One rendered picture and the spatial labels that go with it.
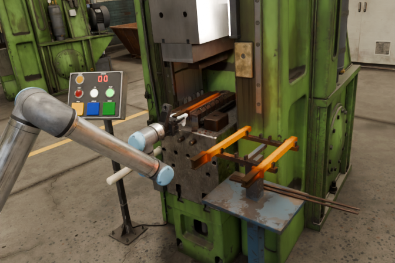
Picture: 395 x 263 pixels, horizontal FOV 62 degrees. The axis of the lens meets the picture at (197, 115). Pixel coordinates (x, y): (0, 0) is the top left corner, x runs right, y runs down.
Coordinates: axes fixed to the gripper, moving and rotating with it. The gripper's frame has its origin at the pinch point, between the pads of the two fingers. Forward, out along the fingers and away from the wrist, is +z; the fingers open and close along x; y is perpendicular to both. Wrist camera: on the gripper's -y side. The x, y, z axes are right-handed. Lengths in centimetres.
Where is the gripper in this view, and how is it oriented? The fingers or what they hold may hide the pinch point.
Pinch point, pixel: (182, 113)
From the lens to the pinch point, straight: 177.5
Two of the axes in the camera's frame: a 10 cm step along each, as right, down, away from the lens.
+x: 8.1, 1.4, -5.6
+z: 5.8, -3.3, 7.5
